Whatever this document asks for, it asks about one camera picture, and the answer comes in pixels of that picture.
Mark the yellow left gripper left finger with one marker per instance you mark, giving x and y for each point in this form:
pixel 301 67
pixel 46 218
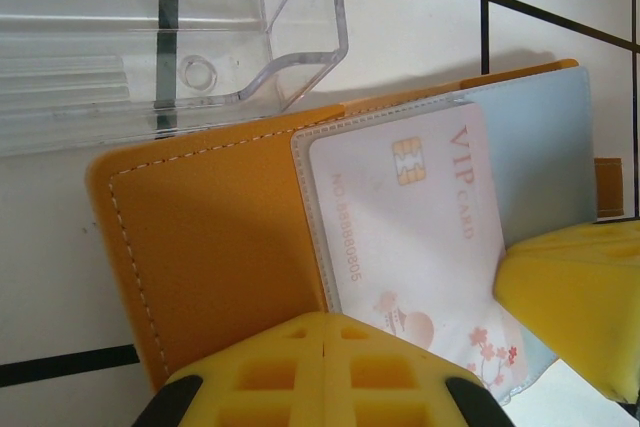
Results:
pixel 300 397

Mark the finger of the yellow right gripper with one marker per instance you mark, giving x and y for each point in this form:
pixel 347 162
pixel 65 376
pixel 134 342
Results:
pixel 575 297

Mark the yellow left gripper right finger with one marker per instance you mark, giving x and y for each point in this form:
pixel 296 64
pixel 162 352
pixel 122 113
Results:
pixel 345 397

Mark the white VIP card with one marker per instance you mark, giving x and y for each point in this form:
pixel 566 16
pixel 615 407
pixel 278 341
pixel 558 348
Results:
pixel 400 227

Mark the clear acrylic card stand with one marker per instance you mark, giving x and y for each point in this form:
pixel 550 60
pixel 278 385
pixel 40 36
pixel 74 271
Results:
pixel 100 72

